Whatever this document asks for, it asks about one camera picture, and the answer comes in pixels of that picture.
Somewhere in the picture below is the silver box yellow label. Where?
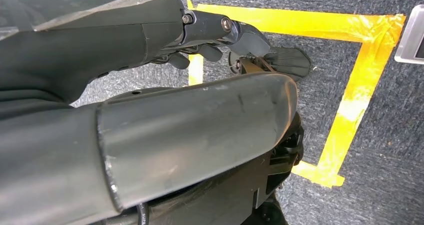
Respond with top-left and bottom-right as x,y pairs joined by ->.
394,4 -> 424,65

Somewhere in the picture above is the yellow tape outline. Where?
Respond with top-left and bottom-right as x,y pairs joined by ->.
185,0 -> 407,189

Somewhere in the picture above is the black robot leg and foot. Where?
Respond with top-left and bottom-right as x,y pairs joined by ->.
105,46 -> 312,225

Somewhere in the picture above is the black printed cable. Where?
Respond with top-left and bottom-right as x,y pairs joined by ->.
135,202 -> 151,225

